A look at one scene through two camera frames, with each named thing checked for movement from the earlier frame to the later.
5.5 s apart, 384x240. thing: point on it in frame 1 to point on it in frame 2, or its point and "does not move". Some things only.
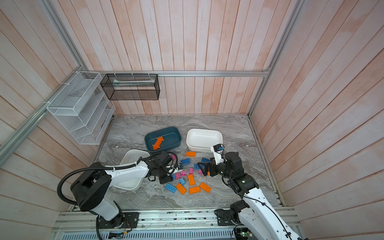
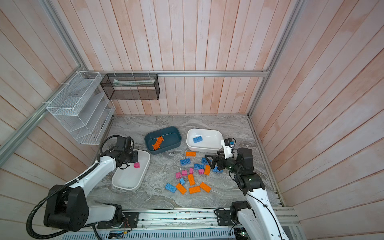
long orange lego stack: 158,143 does not move
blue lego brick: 170,187 does not move
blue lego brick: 204,160 does not move
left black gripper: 167,179 to 135,157
